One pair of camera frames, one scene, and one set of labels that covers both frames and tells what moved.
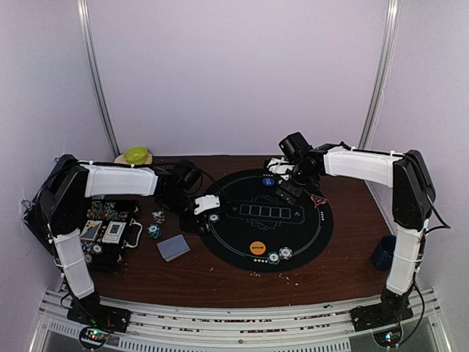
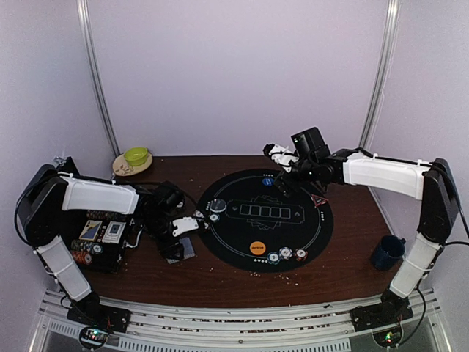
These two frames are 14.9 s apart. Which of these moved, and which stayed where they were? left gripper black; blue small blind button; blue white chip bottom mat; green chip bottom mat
Moved: left gripper black
Stayed: green chip bottom mat; blue small blind button; blue white chip bottom mat
